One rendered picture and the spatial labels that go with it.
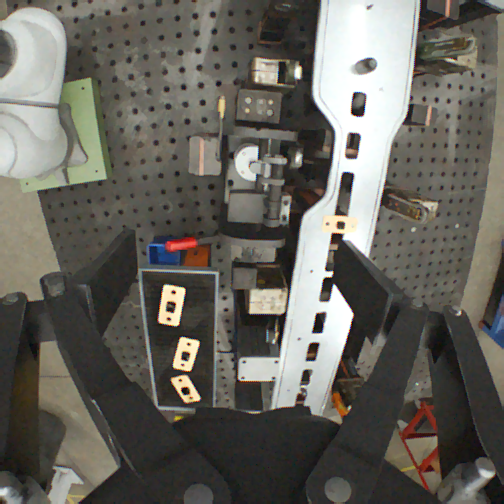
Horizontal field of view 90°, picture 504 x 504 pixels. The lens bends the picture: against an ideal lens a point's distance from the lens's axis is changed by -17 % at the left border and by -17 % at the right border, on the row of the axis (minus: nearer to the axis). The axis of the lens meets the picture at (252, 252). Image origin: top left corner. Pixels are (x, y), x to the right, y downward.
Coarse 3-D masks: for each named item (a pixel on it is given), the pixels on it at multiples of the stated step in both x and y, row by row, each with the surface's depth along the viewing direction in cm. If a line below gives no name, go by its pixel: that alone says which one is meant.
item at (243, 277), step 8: (232, 264) 61; (240, 264) 60; (248, 264) 60; (232, 272) 59; (240, 272) 59; (248, 272) 59; (256, 272) 59; (232, 280) 60; (240, 280) 60; (248, 280) 60; (232, 288) 61; (240, 288) 61; (248, 288) 61
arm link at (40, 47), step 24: (0, 24) 41; (24, 24) 44; (48, 24) 49; (0, 48) 39; (24, 48) 44; (48, 48) 50; (0, 72) 43; (24, 72) 47; (48, 72) 53; (0, 96) 51; (24, 96) 53; (48, 96) 57
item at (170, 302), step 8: (168, 288) 52; (176, 288) 52; (168, 296) 53; (176, 296) 53; (168, 304) 52; (176, 304) 53; (160, 312) 54; (168, 312) 54; (176, 312) 54; (160, 320) 55; (168, 320) 55; (176, 320) 55
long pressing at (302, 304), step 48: (336, 0) 48; (384, 0) 48; (336, 48) 52; (384, 48) 52; (336, 96) 56; (384, 96) 56; (336, 144) 60; (384, 144) 60; (336, 192) 64; (336, 288) 74; (288, 336) 78; (336, 336) 80; (288, 384) 86
